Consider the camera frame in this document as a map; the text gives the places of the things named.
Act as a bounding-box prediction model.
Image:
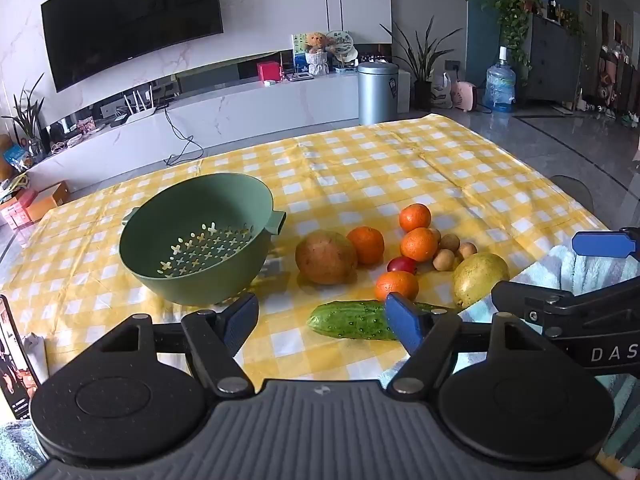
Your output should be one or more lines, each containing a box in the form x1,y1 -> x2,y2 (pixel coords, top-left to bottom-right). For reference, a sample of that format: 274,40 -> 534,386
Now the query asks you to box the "orange mandarin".
375,271 -> 420,303
347,226 -> 386,266
400,227 -> 440,262
398,203 -> 432,233

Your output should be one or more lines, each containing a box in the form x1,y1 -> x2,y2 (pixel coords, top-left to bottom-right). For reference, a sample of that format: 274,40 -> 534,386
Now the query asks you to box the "green cucumber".
307,299 -> 453,342

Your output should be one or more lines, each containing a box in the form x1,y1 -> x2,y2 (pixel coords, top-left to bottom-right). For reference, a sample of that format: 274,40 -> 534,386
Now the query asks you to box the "black cable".
164,107 -> 205,166

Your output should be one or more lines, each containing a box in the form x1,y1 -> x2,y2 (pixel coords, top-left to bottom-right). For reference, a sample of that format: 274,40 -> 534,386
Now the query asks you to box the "black wall television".
41,0 -> 224,93

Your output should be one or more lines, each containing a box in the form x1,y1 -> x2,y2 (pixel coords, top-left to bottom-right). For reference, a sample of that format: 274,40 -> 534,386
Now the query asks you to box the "large round brownish-yellow fruit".
295,230 -> 359,286

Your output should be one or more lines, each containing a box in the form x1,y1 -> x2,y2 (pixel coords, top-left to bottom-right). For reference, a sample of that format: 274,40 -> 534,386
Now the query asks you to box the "pink pig-shaped appliance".
450,81 -> 479,111

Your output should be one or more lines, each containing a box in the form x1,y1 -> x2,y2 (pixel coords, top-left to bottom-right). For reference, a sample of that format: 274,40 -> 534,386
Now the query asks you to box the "green colander bowl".
119,172 -> 287,307

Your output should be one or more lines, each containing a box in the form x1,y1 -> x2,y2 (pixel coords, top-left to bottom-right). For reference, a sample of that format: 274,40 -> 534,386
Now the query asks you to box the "pink cardboard box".
0,187 -> 38,231

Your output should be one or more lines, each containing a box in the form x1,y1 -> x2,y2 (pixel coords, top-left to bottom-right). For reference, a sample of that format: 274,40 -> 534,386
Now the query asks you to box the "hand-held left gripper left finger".
92,293 -> 260,399

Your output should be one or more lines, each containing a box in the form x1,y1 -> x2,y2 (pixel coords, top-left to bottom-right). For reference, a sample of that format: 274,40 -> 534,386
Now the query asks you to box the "long-leaved potted plant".
380,15 -> 463,111

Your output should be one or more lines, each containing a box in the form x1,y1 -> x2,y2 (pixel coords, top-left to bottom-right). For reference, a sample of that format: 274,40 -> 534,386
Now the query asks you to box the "yellow checked tablecloth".
0,112 -> 613,401

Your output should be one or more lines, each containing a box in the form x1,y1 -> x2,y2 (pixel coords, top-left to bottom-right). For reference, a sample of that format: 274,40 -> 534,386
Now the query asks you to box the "light blue striped cloth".
457,244 -> 640,480

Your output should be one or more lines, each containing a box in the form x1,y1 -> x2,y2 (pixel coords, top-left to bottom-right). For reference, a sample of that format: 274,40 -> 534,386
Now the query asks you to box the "brown teddy bear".
302,32 -> 331,77

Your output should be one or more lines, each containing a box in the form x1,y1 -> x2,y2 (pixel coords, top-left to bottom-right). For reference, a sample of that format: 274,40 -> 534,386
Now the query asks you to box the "round painted fan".
326,30 -> 358,56

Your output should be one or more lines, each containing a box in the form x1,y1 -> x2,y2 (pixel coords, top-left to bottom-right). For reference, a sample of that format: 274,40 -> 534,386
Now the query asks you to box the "silver pedal trash can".
356,61 -> 399,126

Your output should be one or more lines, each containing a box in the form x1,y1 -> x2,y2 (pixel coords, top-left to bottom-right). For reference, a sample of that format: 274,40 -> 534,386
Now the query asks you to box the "orange cardboard box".
25,181 -> 71,222

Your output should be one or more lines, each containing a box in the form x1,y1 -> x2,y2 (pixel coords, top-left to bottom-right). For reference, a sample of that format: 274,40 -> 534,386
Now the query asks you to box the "green plant in glass vase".
0,74 -> 48,161

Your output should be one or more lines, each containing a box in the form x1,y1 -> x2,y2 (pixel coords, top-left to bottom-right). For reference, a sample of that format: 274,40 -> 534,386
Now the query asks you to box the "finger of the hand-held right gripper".
571,227 -> 640,263
491,275 -> 640,333

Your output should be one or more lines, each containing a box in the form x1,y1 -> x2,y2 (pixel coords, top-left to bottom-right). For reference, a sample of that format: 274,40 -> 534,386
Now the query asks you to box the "blue snack bag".
5,145 -> 33,168

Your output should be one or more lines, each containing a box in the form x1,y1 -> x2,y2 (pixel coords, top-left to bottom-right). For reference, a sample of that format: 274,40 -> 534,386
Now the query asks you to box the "stack of colourful booklets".
0,170 -> 31,196

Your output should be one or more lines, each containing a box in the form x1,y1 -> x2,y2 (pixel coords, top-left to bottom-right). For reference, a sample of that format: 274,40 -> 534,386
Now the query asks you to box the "colourful picture board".
291,33 -> 313,73

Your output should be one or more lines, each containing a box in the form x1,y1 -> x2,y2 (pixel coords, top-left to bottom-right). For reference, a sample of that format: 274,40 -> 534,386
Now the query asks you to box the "white plastic bag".
431,71 -> 453,109

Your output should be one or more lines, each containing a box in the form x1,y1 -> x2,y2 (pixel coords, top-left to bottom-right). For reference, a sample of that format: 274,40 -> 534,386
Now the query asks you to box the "white marble television console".
25,67 -> 411,193

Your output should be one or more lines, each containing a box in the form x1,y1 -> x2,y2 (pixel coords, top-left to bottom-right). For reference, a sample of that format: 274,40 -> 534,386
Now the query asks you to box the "golden gourd vase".
0,134 -> 15,181

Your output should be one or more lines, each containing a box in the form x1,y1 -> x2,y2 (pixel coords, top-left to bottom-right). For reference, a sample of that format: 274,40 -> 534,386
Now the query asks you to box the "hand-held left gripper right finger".
385,291 -> 548,397

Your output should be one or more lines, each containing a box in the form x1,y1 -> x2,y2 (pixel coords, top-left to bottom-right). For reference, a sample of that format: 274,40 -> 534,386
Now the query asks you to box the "dark grey cabinet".
522,12 -> 586,106

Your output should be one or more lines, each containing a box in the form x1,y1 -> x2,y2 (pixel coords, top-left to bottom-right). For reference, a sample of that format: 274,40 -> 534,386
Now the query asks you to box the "blue water jug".
484,46 -> 517,113

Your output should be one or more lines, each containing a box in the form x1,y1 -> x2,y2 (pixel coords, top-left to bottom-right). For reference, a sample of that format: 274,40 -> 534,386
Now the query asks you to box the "small red fruit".
387,256 -> 418,276

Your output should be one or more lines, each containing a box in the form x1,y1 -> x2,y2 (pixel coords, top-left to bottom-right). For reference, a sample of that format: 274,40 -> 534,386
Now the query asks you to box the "white router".
123,85 -> 157,123

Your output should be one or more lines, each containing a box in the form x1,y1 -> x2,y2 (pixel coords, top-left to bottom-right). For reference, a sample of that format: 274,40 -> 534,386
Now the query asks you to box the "yellow-green pear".
452,252 -> 511,309

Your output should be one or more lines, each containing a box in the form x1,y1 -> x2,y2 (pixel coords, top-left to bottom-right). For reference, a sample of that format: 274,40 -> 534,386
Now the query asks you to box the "trailing green vine plant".
480,0 -> 543,86

